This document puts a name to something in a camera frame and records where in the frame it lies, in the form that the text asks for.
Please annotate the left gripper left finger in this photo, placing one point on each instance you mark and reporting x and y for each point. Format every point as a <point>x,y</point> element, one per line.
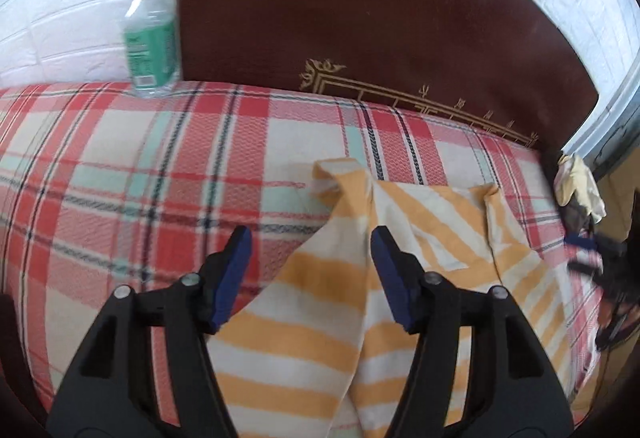
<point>109,388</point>

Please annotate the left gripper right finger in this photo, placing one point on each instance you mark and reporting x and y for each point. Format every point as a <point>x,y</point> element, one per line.
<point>512,391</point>

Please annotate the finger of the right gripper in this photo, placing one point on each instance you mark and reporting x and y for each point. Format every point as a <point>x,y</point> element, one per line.
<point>583,269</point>
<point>584,242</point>

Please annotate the orange white striped shirt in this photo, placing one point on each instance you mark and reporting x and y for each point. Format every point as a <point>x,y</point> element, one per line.
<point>321,335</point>

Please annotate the dark brown garment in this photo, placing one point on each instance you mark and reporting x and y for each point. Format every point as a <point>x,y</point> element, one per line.
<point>575,218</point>

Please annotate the pale yellow cloth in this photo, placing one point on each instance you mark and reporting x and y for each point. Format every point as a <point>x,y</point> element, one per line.
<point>575,180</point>

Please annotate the red plaid bed sheet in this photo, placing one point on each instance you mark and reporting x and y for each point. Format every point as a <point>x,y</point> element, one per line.
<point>100,188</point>

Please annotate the dark brown headboard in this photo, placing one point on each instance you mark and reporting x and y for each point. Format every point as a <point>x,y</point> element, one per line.
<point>500,65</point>

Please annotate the green label water bottle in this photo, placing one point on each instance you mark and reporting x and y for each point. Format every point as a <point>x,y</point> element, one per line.
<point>150,34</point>

